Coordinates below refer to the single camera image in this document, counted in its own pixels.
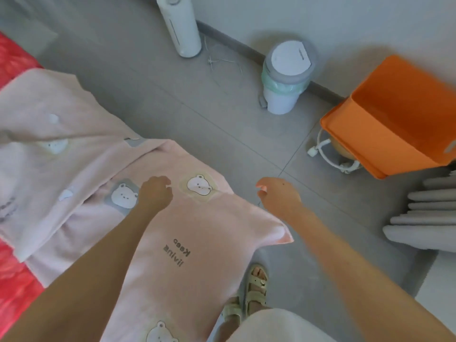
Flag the grey lidded trash can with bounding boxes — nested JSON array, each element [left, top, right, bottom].
[[258, 39, 319, 115]]

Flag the thin grey floor cable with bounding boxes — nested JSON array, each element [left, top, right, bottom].
[[203, 35, 245, 77]]

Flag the grey curtain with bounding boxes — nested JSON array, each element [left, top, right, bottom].
[[382, 171, 456, 252]]

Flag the person's right forearm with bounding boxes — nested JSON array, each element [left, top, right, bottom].
[[285, 206, 456, 342]]

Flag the pink bear print bedsheet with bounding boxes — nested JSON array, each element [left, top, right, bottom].
[[0, 67, 295, 342]]

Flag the red floral mattress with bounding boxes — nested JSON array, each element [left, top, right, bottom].
[[0, 32, 45, 339]]

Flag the white cylinder appliance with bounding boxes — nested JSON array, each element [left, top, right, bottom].
[[155, 0, 202, 59]]

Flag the person's right hand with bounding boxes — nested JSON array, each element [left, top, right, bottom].
[[255, 176, 304, 222]]

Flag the person's left forearm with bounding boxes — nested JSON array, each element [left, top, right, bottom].
[[0, 206, 159, 342]]

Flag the orange plastic basket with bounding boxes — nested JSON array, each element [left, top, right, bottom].
[[320, 55, 456, 180]]

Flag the person's white shorts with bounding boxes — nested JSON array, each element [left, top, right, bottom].
[[227, 308, 337, 342]]

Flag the beige strap sandal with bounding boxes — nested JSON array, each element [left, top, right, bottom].
[[217, 295, 247, 333], [244, 263, 271, 315]]

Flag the person's left hand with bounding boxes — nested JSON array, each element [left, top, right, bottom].
[[135, 175, 174, 215]]

